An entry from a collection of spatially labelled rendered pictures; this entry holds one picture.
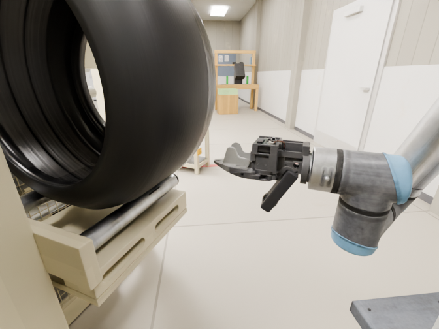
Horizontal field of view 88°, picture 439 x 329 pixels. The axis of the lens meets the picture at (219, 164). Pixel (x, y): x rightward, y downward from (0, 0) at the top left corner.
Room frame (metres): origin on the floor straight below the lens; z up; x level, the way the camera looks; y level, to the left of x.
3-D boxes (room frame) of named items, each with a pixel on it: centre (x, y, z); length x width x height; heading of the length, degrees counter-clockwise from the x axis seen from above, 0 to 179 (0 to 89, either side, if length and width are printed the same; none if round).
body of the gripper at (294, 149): (0.46, -0.13, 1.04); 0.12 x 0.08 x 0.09; 69
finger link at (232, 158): (0.48, -0.03, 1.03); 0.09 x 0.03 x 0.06; 69
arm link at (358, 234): (0.41, -0.30, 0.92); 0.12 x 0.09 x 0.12; 128
